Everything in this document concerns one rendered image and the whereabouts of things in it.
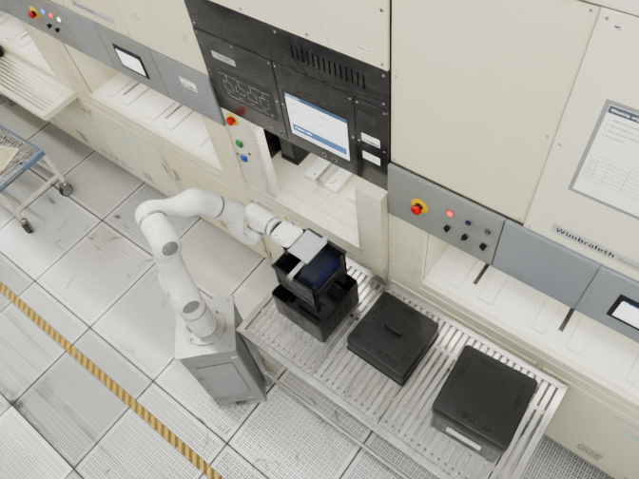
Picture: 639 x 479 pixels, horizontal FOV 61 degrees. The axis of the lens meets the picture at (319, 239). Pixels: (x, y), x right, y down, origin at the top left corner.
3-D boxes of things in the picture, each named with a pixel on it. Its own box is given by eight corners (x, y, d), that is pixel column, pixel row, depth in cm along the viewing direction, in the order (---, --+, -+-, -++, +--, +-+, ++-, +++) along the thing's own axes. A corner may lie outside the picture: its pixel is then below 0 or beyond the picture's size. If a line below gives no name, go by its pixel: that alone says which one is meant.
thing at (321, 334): (314, 268, 263) (310, 249, 249) (360, 298, 252) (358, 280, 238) (276, 311, 253) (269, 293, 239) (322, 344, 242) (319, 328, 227)
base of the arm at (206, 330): (184, 349, 247) (170, 332, 232) (184, 311, 258) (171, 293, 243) (225, 341, 247) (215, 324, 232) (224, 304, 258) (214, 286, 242)
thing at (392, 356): (345, 348, 239) (343, 335, 229) (384, 298, 251) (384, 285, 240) (401, 387, 227) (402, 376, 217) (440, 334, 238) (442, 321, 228)
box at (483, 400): (427, 425, 218) (431, 406, 197) (458, 366, 230) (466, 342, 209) (494, 466, 207) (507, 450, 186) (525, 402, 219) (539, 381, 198)
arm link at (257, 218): (261, 236, 216) (271, 215, 215) (237, 220, 222) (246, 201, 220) (271, 238, 224) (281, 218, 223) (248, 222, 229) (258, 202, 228)
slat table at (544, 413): (265, 384, 313) (235, 330, 250) (328, 306, 336) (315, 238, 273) (471, 539, 260) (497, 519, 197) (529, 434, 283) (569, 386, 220)
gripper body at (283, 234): (285, 225, 224) (306, 239, 219) (268, 242, 220) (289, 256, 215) (282, 214, 217) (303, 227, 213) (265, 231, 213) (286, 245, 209)
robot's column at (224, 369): (218, 410, 308) (174, 359, 245) (217, 362, 323) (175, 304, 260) (267, 401, 307) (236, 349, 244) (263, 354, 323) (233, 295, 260)
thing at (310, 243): (314, 254, 245) (306, 212, 219) (350, 277, 237) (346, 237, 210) (278, 293, 236) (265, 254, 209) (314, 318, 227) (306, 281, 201)
